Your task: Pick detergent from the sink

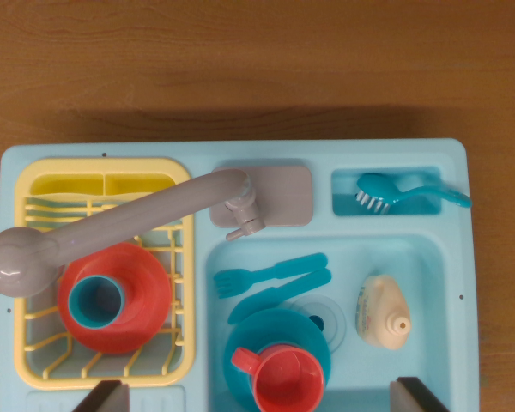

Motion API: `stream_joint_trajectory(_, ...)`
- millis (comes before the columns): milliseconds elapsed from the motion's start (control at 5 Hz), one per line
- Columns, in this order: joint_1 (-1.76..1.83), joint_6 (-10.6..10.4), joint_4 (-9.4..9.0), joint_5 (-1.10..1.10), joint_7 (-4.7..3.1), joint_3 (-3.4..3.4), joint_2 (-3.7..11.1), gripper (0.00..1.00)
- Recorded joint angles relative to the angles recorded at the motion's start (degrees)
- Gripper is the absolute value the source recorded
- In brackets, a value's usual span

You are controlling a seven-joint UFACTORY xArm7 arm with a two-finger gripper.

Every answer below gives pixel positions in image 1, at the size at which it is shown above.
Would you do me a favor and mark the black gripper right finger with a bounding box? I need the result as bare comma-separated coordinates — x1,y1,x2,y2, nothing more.
389,376,450,412

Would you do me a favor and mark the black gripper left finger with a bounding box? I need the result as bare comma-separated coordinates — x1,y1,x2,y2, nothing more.
71,379,130,412

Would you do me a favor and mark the cream detergent bottle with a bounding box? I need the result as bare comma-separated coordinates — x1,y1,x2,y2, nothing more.
354,273,412,351

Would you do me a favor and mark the clear round sink drain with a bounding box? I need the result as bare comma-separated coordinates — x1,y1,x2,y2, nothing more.
289,294,347,355

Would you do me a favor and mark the light blue toy sink unit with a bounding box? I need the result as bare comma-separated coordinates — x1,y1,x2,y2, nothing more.
0,136,481,412

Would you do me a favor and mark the teal plastic cup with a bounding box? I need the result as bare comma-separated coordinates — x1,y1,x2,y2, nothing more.
67,276,132,330

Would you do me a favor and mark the red plastic plate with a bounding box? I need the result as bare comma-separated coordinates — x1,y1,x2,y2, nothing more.
58,242,173,355

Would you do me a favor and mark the teal plastic plate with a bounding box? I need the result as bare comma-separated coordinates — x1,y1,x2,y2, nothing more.
222,307,332,411

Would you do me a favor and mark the teal plastic knife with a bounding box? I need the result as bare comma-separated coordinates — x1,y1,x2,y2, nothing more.
227,268,332,325

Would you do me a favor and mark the teal plastic fork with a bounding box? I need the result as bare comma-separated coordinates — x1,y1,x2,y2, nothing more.
213,252,330,300

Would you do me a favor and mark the grey toy faucet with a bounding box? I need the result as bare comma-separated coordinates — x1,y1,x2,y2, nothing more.
0,167,265,300

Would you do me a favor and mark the teal dish brush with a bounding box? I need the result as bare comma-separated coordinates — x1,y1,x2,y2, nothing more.
354,173,473,215

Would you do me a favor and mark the yellow plastic dish rack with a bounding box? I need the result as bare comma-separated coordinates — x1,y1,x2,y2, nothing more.
13,157,197,390

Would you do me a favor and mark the red plastic cup with handle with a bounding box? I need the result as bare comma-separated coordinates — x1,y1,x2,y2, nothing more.
230,346,326,412

